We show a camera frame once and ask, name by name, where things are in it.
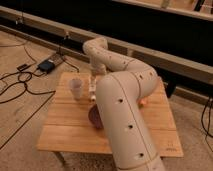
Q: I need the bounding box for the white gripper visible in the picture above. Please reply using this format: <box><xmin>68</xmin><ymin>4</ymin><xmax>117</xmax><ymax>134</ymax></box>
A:
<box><xmin>88</xmin><ymin>66</ymin><xmax>106</xmax><ymax>101</ymax></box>

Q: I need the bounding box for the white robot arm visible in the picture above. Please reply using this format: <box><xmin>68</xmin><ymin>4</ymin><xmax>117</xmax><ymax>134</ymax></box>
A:
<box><xmin>83</xmin><ymin>37</ymin><xmax>166</xmax><ymax>171</ymax></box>

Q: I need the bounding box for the translucent plastic cup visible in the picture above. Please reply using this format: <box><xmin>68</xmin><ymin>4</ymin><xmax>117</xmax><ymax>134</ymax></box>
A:
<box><xmin>69</xmin><ymin>78</ymin><xmax>83</xmax><ymax>100</ymax></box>

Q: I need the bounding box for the purple bowl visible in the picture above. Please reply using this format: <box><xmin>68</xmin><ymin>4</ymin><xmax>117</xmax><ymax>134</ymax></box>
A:
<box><xmin>88</xmin><ymin>105</ymin><xmax>103</xmax><ymax>129</ymax></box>

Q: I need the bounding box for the black power adapter box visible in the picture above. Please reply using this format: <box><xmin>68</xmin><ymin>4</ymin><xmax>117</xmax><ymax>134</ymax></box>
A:
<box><xmin>38</xmin><ymin>60</ymin><xmax>55</xmax><ymax>73</ymax></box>

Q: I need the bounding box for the wooden table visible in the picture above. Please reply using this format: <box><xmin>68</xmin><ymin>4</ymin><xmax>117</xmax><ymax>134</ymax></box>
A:
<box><xmin>37</xmin><ymin>72</ymin><xmax>183</xmax><ymax>157</ymax></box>

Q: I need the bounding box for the orange marker pen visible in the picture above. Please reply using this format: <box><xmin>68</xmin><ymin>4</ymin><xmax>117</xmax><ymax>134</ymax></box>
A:
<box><xmin>139</xmin><ymin>99</ymin><xmax>148</xmax><ymax>107</ymax></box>

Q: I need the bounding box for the small black plug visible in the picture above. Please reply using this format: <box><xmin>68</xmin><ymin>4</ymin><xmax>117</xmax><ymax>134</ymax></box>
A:
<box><xmin>17</xmin><ymin>64</ymin><xmax>29</xmax><ymax>72</ymax></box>

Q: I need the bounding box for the metal table leg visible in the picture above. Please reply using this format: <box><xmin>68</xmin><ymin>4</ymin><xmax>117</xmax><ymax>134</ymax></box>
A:
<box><xmin>53</xmin><ymin>152</ymin><xmax>66</xmax><ymax>166</ymax></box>

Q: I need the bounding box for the black floor cable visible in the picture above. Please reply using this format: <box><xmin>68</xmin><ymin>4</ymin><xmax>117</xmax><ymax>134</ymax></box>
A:
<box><xmin>0</xmin><ymin>39</ymin><xmax>57</xmax><ymax>105</ymax></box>

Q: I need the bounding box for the black cable at right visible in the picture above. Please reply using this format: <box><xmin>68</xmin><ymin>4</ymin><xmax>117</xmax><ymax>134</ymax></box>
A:
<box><xmin>200</xmin><ymin>96</ymin><xmax>213</xmax><ymax>139</ymax></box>

